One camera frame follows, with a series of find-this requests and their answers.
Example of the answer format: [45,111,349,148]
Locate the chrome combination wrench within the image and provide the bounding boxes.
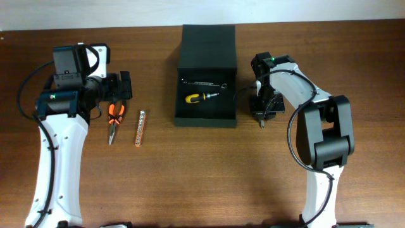
[181,79,228,89]

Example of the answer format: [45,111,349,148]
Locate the yellow black stubby screwdriver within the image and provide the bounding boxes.
[185,93,219,104]

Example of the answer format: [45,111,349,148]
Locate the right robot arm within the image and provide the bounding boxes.
[249,53,354,227]

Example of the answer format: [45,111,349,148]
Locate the black open box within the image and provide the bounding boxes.
[174,25,237,128]

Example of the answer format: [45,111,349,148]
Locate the red small cutting pliers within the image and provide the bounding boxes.
[256,112,268,129]

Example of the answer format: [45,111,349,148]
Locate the orange socket bit rail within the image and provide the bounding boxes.
[135,110,146,147]

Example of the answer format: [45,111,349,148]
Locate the orange long-nose pliers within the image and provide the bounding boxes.
[108,100,127,146]

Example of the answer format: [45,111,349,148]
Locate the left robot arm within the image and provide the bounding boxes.
[25,43,132,227]

